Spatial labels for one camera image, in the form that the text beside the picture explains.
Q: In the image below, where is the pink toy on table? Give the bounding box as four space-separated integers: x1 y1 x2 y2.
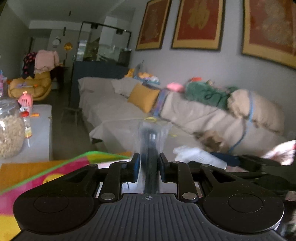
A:
18 91 33 108

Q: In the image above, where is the yellow cushion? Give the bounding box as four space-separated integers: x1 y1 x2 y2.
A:
128 84 160 113

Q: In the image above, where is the colourful cartoon play mat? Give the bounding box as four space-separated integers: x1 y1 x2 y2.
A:
1 151 132 240

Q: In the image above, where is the glass jar of nuts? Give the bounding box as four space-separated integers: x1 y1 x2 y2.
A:
0 97 25 160

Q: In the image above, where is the black item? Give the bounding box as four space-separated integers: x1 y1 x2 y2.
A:
137 121 172 194

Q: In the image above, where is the glass aquarium tank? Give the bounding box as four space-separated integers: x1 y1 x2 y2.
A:
74 21 132 67

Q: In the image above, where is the beige bundled blanket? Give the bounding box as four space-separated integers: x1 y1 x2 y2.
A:
227 89 285 135

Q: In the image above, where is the framed red picture middle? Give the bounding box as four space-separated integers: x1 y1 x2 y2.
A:
171 0 226 51

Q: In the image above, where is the framed red picture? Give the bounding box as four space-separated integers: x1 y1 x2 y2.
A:
171 0 226 51
242 0 295 69
135 0 171 51

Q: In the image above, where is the pink clothes pile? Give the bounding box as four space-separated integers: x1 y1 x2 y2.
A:
34 50 60 74

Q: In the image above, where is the dark blue cabinet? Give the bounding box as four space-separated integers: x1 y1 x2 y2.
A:
69 60 130 107

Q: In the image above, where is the yellow bean bag chair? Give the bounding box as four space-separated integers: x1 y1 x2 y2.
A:
8 72 52 101

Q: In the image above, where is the pink floral blanket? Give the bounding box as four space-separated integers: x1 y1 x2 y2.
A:
262 140 295 166

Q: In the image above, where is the framed red picture right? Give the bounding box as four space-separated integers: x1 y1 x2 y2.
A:
242 0 295 69

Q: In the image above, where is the white product box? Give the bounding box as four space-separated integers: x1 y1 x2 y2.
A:
173 146 227 170

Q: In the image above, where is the framed red picture left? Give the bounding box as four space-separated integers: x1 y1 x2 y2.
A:
135 0 171 51

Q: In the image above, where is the beige covered sofa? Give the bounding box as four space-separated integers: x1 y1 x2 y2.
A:
78 77 286 156

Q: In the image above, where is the brown plush on sofa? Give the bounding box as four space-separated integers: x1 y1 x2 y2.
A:
193 130 229 153

